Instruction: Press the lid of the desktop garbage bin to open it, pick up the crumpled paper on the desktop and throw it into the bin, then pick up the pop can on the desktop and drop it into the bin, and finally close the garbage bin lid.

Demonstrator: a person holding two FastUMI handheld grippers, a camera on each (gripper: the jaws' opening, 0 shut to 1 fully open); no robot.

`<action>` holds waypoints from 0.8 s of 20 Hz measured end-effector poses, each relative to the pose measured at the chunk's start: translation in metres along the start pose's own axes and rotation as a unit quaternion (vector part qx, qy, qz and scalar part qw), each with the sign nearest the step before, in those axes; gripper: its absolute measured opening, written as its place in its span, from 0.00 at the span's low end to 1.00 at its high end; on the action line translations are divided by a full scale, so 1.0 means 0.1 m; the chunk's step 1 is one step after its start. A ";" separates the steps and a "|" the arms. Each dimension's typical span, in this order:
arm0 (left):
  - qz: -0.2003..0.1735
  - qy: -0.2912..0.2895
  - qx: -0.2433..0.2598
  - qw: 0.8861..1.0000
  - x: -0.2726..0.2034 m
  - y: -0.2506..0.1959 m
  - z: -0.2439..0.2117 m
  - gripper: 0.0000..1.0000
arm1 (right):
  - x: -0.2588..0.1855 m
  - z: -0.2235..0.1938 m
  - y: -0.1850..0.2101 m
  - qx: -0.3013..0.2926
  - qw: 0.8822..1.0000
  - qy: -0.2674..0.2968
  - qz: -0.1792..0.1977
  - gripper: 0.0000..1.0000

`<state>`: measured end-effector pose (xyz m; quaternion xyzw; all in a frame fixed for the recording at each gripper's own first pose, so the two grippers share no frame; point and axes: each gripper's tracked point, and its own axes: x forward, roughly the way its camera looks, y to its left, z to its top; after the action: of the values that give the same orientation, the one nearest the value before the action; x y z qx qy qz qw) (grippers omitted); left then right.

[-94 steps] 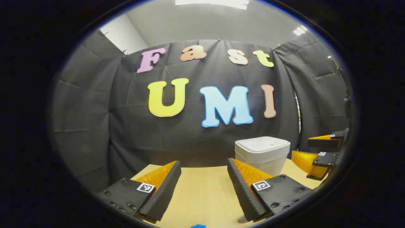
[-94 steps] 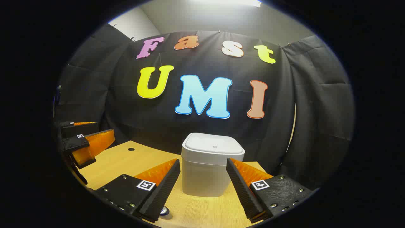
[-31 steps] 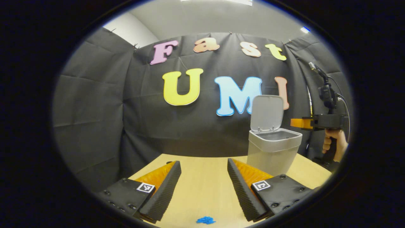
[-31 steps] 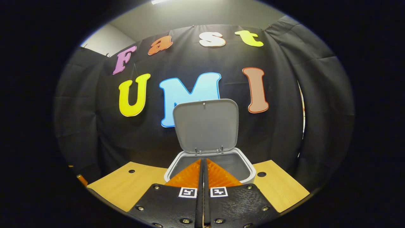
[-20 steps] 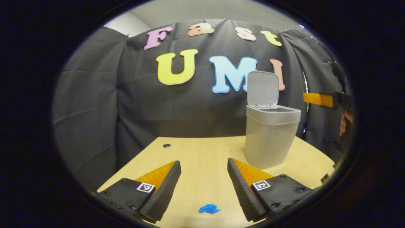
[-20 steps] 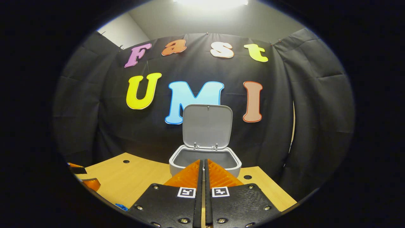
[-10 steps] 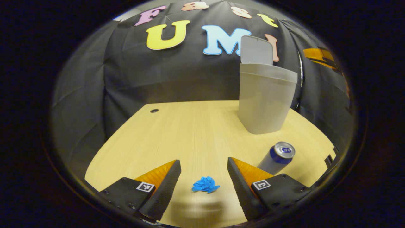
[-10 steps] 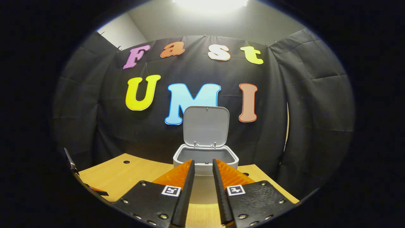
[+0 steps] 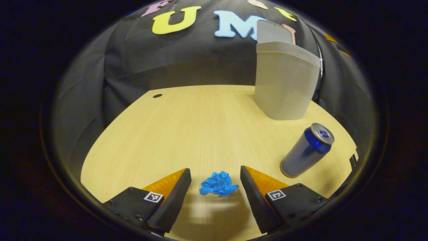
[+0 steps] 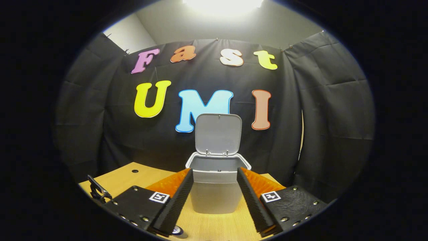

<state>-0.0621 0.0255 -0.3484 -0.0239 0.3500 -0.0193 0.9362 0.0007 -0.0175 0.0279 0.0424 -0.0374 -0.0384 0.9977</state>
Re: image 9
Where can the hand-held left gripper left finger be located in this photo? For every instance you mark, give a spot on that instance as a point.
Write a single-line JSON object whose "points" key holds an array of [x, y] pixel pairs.
{"points": [[174, 204]]}

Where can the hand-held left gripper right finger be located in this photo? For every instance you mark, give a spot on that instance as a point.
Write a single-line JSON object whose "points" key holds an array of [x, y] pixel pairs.
{"points": [[255, 204]]}

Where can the blue paper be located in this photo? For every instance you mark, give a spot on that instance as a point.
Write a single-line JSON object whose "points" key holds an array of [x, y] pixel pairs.
{"points": [[217, 184]]}

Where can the blue silver pop can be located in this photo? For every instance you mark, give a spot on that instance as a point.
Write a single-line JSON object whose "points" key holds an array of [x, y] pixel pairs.
{"points": [[302, 154]]}

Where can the grey desktop garbage bin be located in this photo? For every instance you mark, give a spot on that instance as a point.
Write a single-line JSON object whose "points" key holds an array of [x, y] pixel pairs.
{"points": [[284, 87]]}

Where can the light wooden desktop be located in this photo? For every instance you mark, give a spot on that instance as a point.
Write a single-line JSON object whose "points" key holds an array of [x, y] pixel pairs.
{"points": [[200, 134]]}

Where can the black backdrop cloth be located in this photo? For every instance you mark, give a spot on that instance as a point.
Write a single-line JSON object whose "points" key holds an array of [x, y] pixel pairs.
{"points": [[187, 60]]}

